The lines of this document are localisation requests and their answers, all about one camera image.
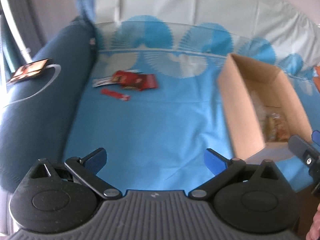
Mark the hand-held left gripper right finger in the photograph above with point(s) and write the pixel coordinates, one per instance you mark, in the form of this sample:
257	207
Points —
212	161

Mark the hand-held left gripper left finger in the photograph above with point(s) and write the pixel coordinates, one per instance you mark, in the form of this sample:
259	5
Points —
96	160

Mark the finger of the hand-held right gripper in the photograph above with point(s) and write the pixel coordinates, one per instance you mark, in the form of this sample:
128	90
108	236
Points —
300	146
316	138

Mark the clear snack bag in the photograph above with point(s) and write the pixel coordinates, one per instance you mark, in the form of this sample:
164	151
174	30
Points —
276	127

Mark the brown cardboard box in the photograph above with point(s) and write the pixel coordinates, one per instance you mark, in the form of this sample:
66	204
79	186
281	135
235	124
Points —
237	100

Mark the long red snack stick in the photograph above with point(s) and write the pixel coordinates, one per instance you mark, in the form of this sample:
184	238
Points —
115	95

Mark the large red snack packet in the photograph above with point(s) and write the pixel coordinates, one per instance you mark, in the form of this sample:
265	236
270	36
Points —
127	80

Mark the small red snack packet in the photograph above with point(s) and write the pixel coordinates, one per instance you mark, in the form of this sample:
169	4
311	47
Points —
150	81

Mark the person's right hand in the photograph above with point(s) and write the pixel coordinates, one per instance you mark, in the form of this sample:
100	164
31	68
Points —
315	227

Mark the blue white printed sheet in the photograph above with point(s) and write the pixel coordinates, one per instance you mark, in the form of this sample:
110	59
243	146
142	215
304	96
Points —
150	130

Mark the dark red printed card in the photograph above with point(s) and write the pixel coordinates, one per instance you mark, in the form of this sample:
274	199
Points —
28	70

